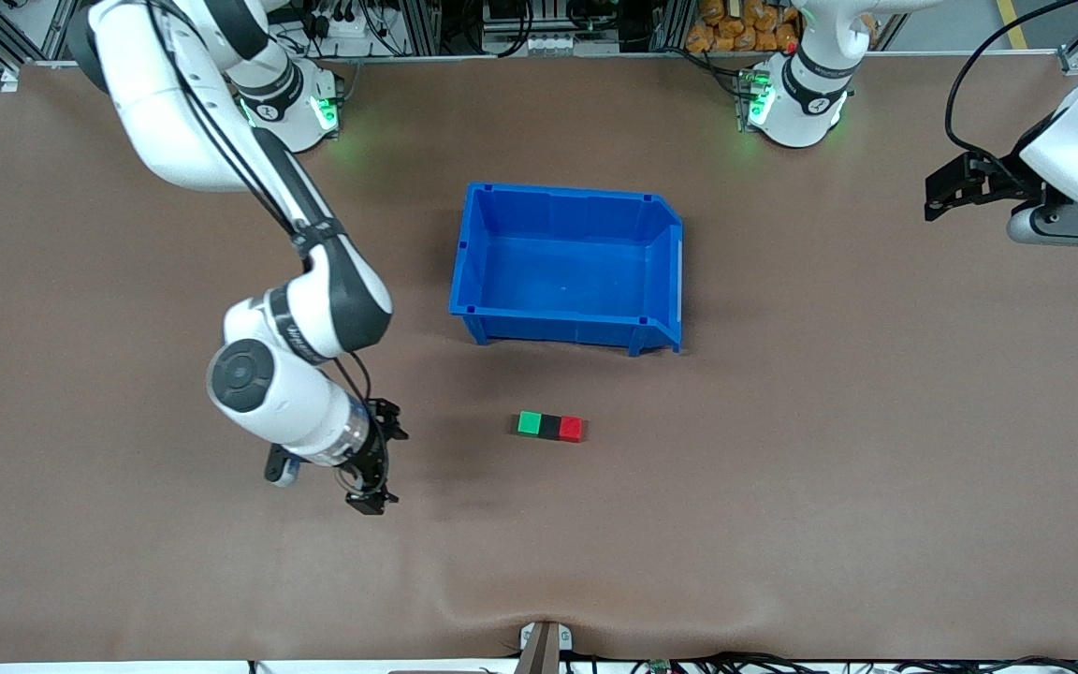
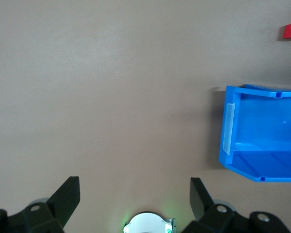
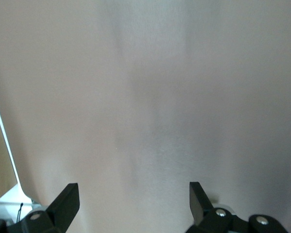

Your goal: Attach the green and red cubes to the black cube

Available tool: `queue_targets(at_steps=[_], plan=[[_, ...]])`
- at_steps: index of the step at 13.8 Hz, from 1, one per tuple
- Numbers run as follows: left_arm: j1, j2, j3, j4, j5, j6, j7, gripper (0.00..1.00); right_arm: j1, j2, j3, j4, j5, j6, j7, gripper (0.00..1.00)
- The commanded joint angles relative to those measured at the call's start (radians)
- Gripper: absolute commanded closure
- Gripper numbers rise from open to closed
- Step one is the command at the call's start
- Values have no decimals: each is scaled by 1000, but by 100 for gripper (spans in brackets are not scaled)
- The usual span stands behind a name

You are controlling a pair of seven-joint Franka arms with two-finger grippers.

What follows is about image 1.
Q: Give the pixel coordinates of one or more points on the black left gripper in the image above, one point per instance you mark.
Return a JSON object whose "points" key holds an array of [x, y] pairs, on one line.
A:
{"points": [[1004, 181]]}

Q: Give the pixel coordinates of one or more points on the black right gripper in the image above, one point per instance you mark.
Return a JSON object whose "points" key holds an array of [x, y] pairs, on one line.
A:
{"points": [[373, 453]]}

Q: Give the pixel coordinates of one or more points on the green cube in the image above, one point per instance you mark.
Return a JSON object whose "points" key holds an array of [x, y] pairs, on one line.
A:
{"points": [[530, 424]]}

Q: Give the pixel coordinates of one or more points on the red cube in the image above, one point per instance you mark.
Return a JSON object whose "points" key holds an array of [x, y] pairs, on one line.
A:
{"points": [[572, 429]]}

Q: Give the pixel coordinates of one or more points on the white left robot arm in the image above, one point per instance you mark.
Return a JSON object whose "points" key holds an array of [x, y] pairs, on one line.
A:
{"points": [[801, 103]]}

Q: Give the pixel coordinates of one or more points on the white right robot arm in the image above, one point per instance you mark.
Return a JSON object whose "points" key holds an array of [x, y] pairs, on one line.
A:
{"points": [[174, 122]]}

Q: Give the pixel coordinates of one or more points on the black cube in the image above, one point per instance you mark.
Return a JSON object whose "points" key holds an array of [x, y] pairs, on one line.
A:
{"points": [[551, 427]]}

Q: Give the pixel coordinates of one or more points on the blue plastic storage bin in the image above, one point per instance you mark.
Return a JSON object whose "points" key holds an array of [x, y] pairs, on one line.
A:
{"points": [[567, 271]]}

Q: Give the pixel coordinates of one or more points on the orange snack bag pile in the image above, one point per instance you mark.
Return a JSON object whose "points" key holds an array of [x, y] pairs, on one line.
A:
{"points": [[740, 28]]}

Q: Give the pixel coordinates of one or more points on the wrinkled table cover mat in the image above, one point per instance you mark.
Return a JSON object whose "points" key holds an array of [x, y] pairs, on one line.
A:
{"points": [[689, 543]]}

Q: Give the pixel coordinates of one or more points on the white power strip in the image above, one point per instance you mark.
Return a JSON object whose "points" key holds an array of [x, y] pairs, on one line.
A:
{"points": [[347, 28]]}

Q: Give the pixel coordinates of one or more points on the grey metal machine block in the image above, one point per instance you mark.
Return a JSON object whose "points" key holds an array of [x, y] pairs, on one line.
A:
{"points": [[548, 28]]}

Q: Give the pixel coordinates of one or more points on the grey camera stand bracket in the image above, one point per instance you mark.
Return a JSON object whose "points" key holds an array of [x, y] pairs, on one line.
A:
{"points": [[544, 646]]}

